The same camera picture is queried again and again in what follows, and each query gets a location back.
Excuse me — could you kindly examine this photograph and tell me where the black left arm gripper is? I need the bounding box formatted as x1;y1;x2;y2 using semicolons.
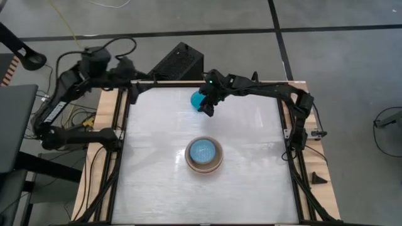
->
115;58;150;105

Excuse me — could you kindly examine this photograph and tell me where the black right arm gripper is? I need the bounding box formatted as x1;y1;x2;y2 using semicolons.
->
198;68;235;118

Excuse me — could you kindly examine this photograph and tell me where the textured blue plastic bowl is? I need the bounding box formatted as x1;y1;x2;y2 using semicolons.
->
189;139;217;164

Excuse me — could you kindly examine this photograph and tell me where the wooden bowl with blue inside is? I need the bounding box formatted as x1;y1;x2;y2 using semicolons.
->
184;136;224;175

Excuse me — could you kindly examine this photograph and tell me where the wooden table board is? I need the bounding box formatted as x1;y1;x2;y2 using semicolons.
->
71;80;342;222

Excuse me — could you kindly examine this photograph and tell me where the black perforated computer case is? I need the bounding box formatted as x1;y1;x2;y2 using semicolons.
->
147;41;205;82

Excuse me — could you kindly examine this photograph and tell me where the silver clamp device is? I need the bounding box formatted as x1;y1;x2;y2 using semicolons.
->
308;128;328;141

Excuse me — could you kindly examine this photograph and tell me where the black curved stand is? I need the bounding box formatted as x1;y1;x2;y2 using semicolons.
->
0;21;48;72

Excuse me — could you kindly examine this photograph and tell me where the black side desk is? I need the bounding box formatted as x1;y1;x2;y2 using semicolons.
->
0;83;83;226

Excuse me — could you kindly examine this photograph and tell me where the orange striped panel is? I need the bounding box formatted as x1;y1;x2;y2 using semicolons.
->
1;55;21;87

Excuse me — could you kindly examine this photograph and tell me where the grey stand foot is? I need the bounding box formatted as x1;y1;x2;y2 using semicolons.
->
375;110;402;129

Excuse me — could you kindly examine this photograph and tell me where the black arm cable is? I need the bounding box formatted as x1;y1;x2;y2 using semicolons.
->
55;36;138;81

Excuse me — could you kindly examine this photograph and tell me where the black aluminium table frame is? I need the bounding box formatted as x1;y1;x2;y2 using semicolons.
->
73;80;343;226

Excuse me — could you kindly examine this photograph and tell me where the white cable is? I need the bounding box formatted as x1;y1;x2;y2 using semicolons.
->
89;0;131;9

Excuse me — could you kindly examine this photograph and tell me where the yellow cable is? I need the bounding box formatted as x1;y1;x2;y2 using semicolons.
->
50;0;83;48

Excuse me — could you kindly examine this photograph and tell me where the small black triangular bracket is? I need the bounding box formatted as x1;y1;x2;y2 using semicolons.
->
311;171;329;185

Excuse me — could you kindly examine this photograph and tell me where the black floor cable loop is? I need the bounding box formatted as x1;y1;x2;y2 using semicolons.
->
372;106;402;158

